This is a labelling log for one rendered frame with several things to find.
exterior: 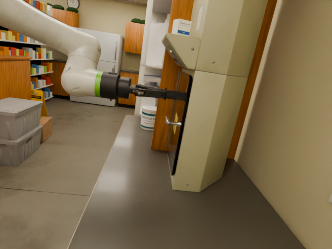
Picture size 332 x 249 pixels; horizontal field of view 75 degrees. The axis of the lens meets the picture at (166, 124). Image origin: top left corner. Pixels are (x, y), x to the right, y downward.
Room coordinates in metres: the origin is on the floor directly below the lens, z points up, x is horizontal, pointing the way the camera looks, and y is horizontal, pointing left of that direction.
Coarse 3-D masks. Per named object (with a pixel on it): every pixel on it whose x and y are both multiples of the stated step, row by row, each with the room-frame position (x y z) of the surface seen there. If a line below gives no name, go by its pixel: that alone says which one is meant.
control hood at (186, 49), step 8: (168, 40) 0.74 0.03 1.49; (176, 40) 0.74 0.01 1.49; (184, 40) 0.74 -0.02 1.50; (192, 40) 0.75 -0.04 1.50; (200, 40) 0.75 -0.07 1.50; (176, 48) 0.74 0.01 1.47; (184, 48) 0.74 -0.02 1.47; (192, 48) 0.74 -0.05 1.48; (176, 56) 0.84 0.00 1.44; (184, 56) 0.74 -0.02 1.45; (192, 56) 0.75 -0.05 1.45; (184, 64) 0.76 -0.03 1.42; (192, 64) 0.75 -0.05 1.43
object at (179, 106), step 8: (184, 72) 0.91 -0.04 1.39; (184, 80) 0.86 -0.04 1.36; (184, 88) 0.82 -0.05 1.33; (176, 104) 0.96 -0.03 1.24; (184, 104) 0.76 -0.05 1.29; (176, 112) 0.92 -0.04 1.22; (184, 112) 0.75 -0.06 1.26; (176, 128) 0.84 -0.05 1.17; (176, 136) 0.80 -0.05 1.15; (168, 144) 1.00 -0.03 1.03; (176, 144) 0.77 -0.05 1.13; (168, 152) 0.95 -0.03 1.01; (176, 152) 0.75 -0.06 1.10
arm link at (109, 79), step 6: (108, 72) 0.76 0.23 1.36; (114, 72) 0.76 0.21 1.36; (102, 78) 0.72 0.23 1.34; (108, 78) 0.73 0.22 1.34; (114, 78) 0.73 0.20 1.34; (102, 84) 0.72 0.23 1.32; (108, 84) 0.72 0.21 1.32; (114, 84) 0.72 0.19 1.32; (102, 90) 0.72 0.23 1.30; (108, 90) 0.72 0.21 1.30; (114, 90) 0.72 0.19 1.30; (102, 96) 0.73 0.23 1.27; (108, 96) 0.73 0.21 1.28; (114, 96) 0.73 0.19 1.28
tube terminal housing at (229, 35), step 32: (224, 0) 0.75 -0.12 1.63; (256, 0) 0.83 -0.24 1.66; (192, 32) 0.95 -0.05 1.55; (224, 32) 0.76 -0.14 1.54; (256, 32) 0.89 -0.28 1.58; (224, 64) 0.76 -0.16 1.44; (192, 96) 0.75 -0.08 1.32; (224, 96) 0.78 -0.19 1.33; (192, 128) 0.75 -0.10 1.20; (224, 128) 0.83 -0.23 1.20; (192, 160) 0.75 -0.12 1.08; (224, 160) 0.90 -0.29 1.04
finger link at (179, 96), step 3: (168, 90) 0.78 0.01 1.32; (177, 93) 0.78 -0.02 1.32; (180, 93) 0.78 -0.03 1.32; (183, 93) 0.78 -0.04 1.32; (177, 96) 0.78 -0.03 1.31; (180, 96) 0.78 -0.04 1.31; (183, 96) 0.78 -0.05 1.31; (174, 99) 0.78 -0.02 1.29; (177, 99) 0.78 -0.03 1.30; (180, 99) 0.78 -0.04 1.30; (183, 99) 0.78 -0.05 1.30
